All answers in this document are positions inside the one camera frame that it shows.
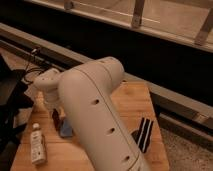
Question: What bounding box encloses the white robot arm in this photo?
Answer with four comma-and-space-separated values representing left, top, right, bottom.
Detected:
34, 57, 151, 171

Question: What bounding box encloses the red chili pepper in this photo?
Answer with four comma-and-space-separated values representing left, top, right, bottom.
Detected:
52, 109, 62, 130

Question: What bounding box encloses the blue sponge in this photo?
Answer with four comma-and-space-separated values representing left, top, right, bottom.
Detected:
59, 118, 73, 138

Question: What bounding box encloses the black chair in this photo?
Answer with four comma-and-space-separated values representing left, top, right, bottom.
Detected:
0, 53, 33, 171

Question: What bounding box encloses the white plastic bottle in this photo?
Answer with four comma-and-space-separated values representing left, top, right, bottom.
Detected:
30, 123, 46, 165

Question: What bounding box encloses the dark cup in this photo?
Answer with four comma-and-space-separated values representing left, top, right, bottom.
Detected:
131, 130, 139, 145

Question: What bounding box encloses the black white striped cloth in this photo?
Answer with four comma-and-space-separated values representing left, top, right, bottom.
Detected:
136, 118, 154, 153

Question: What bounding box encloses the black cable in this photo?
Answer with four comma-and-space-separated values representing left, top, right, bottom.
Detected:
21, 47, 46, 85

